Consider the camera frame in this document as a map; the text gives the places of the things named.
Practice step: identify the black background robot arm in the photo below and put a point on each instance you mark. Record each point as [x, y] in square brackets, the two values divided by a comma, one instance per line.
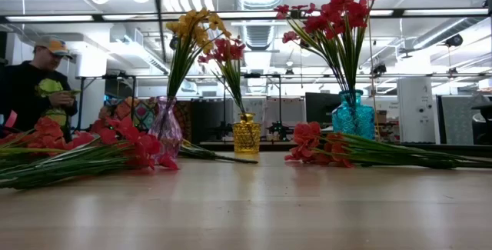
[280, 130]

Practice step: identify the blue glass vase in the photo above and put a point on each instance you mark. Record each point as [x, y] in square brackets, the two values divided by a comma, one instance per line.
[355, 111]

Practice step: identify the pink glass vase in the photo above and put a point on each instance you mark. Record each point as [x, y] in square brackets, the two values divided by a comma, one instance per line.
[166, 127]

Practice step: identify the yellow glass vase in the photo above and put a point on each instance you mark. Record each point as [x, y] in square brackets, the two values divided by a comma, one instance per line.
[246, 134]

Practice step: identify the black overhead beam with lights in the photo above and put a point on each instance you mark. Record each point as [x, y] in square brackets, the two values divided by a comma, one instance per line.
[115, 16]

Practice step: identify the black round ceiling speaker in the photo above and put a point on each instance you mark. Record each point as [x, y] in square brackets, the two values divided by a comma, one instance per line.
[454, 40]
[174, 43]

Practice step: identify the black computer monitor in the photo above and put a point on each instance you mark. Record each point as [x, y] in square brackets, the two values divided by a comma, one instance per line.
[319, 107]

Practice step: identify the colourful patterned cloth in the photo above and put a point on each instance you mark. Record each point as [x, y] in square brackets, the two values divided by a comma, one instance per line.
[142, 113]

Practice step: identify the person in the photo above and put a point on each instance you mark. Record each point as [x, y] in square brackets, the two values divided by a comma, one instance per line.
[27, 88]
[104, 112]

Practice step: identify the white tall cabinet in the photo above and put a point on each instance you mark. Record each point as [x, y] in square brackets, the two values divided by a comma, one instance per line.
[415, 104]

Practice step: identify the grey partition panel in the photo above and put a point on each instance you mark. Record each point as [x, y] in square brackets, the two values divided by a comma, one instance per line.
[457, 119]

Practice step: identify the white rectangular ceiling duct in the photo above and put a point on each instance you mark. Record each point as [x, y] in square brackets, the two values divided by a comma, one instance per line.
[146, 55]

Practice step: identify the black background workstation frame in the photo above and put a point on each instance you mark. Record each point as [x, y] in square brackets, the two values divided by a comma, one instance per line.
[225, 100]

